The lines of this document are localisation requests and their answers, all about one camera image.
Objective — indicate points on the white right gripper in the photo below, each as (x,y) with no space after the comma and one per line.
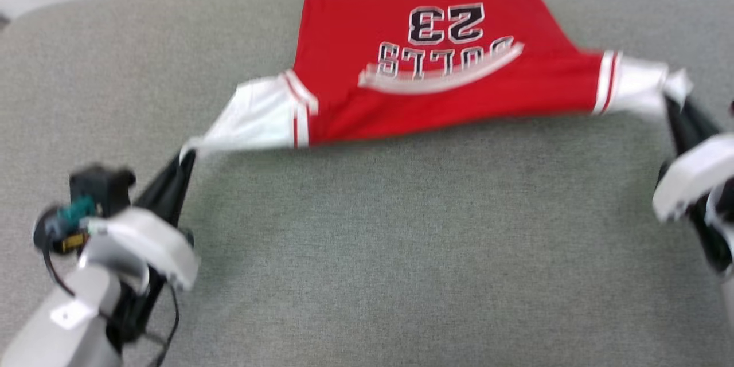
(697,175)

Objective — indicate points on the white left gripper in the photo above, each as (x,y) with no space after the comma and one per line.
(155,241)

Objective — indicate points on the red and white jersey shirt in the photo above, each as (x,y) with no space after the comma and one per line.
(459,92)

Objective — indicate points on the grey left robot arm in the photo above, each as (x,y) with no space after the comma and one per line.
(63,321)

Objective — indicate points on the black round wrist connector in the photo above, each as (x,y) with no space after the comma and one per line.
(49,229)

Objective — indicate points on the grey fabric sofa seat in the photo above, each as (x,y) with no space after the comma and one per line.
(401,241)

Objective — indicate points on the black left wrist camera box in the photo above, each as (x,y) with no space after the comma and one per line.
(100,186)

